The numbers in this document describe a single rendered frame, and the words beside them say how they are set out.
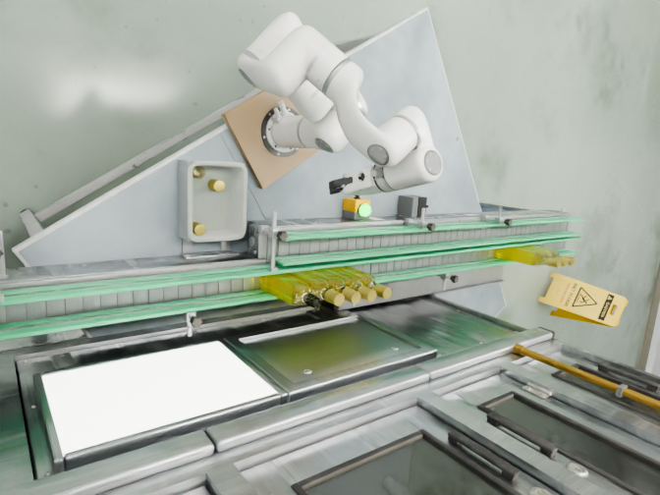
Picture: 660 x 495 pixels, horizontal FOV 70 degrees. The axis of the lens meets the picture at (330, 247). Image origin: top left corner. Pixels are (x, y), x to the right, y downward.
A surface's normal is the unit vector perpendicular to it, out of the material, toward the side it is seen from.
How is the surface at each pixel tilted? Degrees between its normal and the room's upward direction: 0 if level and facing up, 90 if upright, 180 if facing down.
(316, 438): 0
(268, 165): 1
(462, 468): 90
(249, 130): 1
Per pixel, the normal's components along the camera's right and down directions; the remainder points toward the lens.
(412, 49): 0.59, 0.19
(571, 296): -0.49, -0.40
